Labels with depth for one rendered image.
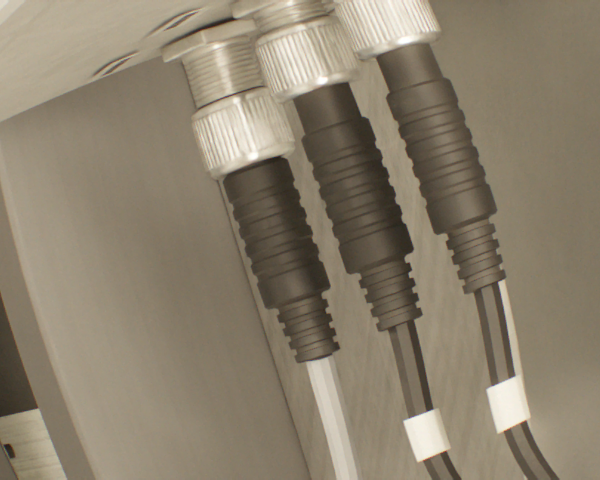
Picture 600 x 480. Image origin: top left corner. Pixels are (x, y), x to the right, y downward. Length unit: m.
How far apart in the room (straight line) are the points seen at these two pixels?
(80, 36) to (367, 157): 0.06
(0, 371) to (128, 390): 0.87
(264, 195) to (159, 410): 0.11
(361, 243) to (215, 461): 0.15
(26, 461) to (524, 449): 1.02
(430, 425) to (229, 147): 0.06
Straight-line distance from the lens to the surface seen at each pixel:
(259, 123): 0.65
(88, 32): 0.59
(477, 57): 0.65
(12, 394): 1.62
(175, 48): 0.66
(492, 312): 0.59
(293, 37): 0.62
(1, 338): 1.63
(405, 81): 0.59
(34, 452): 1.61
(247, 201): 0.66
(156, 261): 0.76
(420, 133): 0.59
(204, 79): 0.66
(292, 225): 0.66
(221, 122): 0.65
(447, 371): 0.69
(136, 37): 0.63
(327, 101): 0.62
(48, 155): 0.75
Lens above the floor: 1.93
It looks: 40 degrees down
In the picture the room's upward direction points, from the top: 3 degrees clockwise
